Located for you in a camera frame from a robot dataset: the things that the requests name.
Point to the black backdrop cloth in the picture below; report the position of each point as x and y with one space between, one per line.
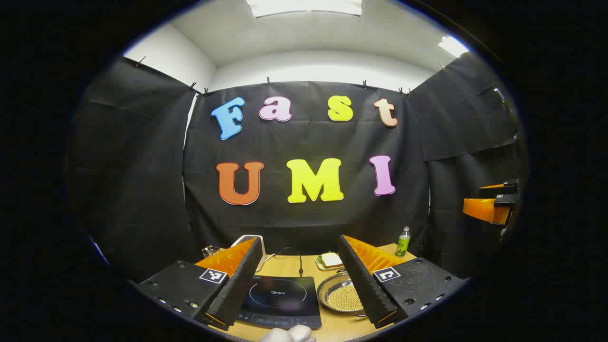
308 137

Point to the green label drink bottle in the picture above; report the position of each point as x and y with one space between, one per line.
403 244

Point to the large ceiling light panel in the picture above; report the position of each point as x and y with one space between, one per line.
304 7

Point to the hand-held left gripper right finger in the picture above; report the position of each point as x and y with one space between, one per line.
363 285

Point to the stainless steel pot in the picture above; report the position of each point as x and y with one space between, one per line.
332 285

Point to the pale green sandwich plate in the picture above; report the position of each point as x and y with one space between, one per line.
318 263

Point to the black induction cooktop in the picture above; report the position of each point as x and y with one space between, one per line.
285 294

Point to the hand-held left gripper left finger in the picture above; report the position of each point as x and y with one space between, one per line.
237 289

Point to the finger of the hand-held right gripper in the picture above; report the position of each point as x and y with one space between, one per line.
510 186
479 209

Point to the pile of soybeans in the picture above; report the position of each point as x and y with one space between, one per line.
344 299

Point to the sandwich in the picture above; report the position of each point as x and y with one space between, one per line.
331 259

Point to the white toaster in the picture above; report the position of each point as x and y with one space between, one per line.
249 237

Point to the small ceiling light panel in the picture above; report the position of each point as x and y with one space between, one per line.
452 46

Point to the row of black cloth clips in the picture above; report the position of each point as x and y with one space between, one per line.
268 81

